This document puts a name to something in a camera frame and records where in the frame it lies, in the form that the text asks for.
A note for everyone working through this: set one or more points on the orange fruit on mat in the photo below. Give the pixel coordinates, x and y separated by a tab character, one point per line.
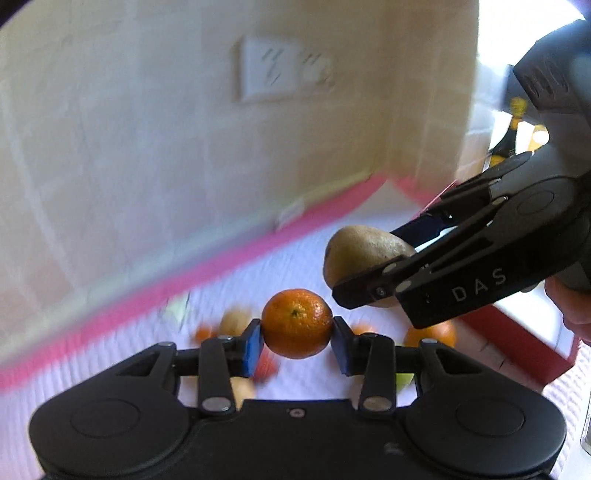
445	333

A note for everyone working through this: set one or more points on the white pink-edged quilted mat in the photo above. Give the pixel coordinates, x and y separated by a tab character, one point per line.
248	277

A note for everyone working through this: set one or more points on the green yellow pear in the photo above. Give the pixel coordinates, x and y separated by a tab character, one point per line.
403	380

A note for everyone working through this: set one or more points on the yellow oil jug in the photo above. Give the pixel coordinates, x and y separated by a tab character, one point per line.
539	137

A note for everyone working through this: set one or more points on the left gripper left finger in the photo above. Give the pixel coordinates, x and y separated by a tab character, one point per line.
225	369

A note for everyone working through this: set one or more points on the brown potato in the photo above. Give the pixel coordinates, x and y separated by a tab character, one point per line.
355	249

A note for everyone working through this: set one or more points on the orange mandarin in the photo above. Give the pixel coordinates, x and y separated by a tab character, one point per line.
296	324

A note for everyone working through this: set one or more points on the white wall socket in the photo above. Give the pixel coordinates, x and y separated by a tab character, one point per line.
274	68

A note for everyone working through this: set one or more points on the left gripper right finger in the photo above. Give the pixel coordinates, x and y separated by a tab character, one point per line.
371	356

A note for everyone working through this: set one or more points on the right human hand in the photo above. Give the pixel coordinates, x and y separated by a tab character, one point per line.
574	306

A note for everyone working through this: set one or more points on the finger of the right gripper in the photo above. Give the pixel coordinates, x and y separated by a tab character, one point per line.
424	230
465	269

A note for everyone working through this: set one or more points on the dark soy sauce bottle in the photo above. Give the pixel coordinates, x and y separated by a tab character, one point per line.
505	148

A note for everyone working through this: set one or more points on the red white cardboard box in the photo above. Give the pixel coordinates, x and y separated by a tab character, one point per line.
526	337

